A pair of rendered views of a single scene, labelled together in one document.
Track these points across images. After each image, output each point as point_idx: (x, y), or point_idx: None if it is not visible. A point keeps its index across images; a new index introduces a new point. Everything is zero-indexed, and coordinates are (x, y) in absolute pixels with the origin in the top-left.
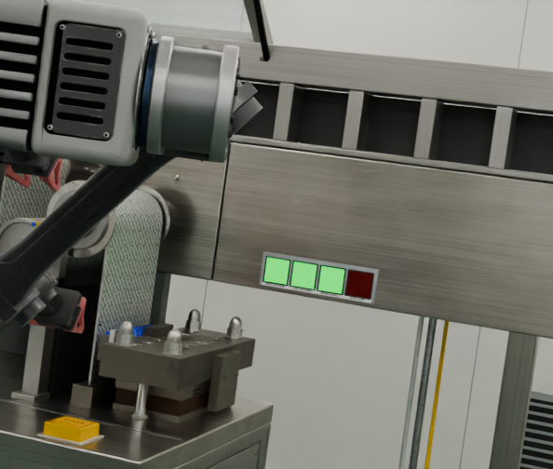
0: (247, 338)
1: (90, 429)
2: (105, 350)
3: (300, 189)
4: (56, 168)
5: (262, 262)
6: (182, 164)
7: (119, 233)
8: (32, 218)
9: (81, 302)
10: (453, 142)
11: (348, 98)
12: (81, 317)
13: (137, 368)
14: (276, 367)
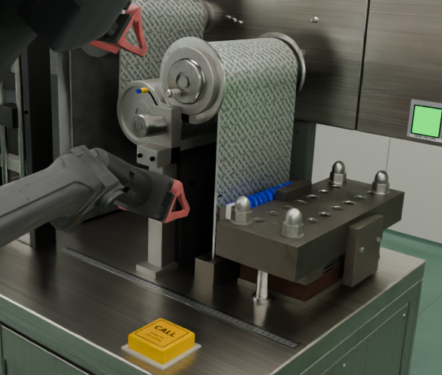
0: (395, 191)
1: (180, 344)
2: (219, 229)
3: None
4: (136, 30)
5: (409, 111)
6: (321, 4)
7: (236, 94)
8: (150, 79)
9: (175, 187)
10: None
11: None
12: (181, 201)
13: (252, 251)
14: None
